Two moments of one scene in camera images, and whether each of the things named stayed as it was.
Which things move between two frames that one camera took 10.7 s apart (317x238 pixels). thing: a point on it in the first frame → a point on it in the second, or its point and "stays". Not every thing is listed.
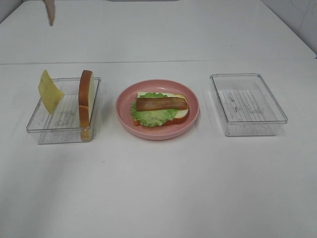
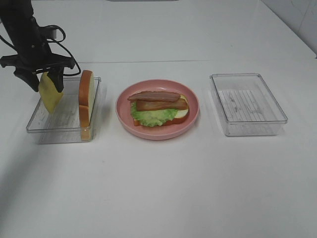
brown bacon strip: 149,103 stays
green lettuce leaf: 152,118 stays
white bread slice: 182,114 stays
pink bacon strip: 51,6 → 154,95
